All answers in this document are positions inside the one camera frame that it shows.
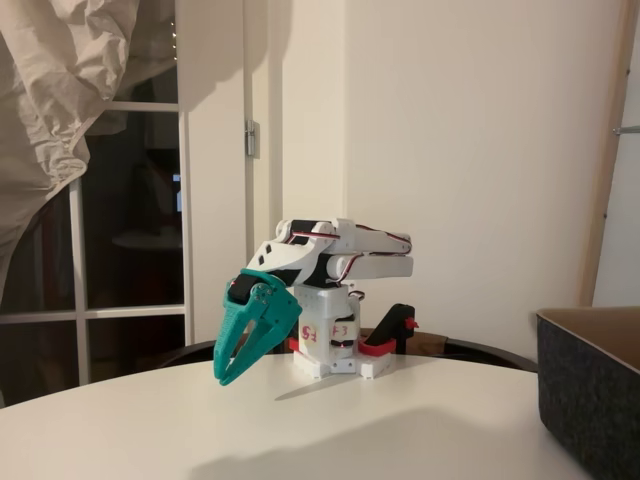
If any grey felt box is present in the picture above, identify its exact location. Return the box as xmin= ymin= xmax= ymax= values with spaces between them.
xmin=535 ymin=305 xmax=640 ymax=480

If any black clamp with red lever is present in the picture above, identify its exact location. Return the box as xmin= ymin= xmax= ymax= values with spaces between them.
xmin=358 ymin=302 xmax=420 ymax=357

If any dark brown chair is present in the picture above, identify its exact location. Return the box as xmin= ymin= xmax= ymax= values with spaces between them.
xmin=159 ymin=327 xmax=540 ymax=374

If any silver door hinge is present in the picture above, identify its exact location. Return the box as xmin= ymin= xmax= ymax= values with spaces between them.
xmin=243 ymin=119 xmax=261 ymax=159

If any white glazed door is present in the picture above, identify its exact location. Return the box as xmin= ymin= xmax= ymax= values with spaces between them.
xmin=0 ymin=0 xmax=284 ymax=407

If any beige crumpled curtain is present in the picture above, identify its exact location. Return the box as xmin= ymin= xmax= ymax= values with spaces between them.
xmin=0 ymin=0 xmax=177 ymax=306

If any wooden framed frosted panel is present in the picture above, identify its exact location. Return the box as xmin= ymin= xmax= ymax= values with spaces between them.
xmin=577 ymin=0 xmax=640 ymax=309

